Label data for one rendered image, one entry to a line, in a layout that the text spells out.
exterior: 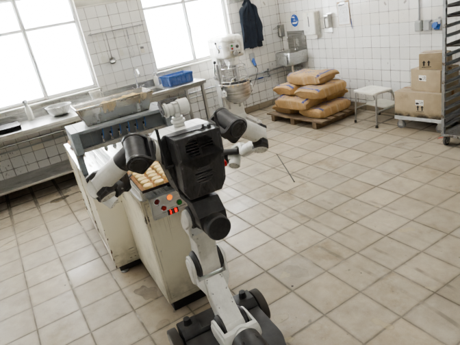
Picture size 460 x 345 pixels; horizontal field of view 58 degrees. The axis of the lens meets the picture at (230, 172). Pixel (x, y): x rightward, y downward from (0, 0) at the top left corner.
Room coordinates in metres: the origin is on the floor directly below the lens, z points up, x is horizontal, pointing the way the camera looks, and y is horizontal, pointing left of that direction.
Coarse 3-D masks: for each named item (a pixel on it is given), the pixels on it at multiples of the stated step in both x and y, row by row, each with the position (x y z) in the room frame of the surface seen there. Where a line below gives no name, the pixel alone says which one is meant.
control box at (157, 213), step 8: (168, 192) 2.23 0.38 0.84; (176, 192) 2.24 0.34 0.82; (152, 200) 2.18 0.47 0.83; (160, 200) 2.20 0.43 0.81; (168, 200) 2.22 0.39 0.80; (176, 200) 2.24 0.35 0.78; (152, 208) 2.18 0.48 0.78; (160, 208) 2.20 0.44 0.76; (168, 208) 2.21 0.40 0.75; (184, 208) 2.25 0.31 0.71; (160, 216) 2.19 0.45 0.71
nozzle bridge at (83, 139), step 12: (156, 108) 3.04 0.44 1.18; (120, 120) 2.88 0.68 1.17; (132, 120) 2.99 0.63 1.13; (156, 120) 3.06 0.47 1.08; (168, 120) 3.01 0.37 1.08; (72, 132) 2.78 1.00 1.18; (84, 132) 2.77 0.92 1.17; (96, 132) 2.88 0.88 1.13; (108, 132) 2.91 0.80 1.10; (132, 132) 2.98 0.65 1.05; (144, 132) 2.97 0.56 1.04; (72, 144) 2.88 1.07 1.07; (84, 144) 2.84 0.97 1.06; (96, 144) 2.84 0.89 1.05; (108, 144) 2.86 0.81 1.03; (84, 168) 2.84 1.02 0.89
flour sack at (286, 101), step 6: (282, 96) 6.11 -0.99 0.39; (288, 96) 6.03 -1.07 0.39; (294, 96) 5.99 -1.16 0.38; (276, 102) 6.07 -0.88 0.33; (282, 102) 5.95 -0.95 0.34; (288, 102) 5.84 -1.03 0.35; (294, 102) 5.72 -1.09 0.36; (300, 102) 5.64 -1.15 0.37; (306, 102) 5.59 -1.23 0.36; (312, 102) 5.64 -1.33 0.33; (318, 102) 5.71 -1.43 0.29; (288, 108) 5.86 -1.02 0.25; (294, 108) 5.73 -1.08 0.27; (300, 108) 5.64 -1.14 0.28; (306, 108) 5.57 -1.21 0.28
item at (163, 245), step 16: (128, 192) 2.44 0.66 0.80; (160, 192) 2.25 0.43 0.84; (128, 208) 2.62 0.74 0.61; (144, 208) 2.19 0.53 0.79; (144, 224) 2.22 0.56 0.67; (160, 224) 2.22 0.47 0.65; (176, 224) 2.25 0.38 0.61; (144, 240) 2.37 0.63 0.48; (160, 240) 2.20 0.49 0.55; (176, 240) 2.24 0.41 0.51; (144, 256) 2.55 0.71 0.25; (160, 256) 2.19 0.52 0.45; (176, 256) 2.23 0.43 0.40; (160, 272) 2.19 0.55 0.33; (176, 272) 2.22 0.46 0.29; (160, 288) 2.34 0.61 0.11; (176, 288) 2.21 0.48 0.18; (192, 288) 2.25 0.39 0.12; (176, 304) 2.23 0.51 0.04
